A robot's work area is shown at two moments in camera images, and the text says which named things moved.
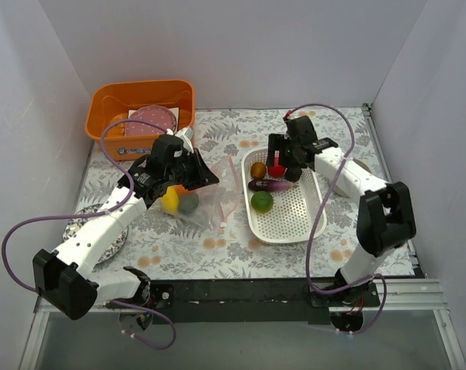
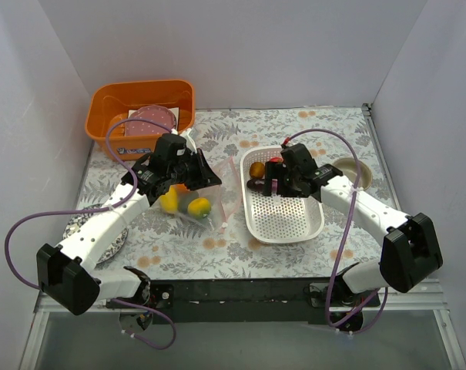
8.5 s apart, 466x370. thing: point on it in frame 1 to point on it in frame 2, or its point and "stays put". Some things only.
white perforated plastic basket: [297, 214] stays put
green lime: [262, 202] to [199, 207]
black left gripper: [194, 174] stays put
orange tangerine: [181, 190] stays put
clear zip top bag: [209, 206] stays put
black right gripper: [280, 153] to [279, 178]
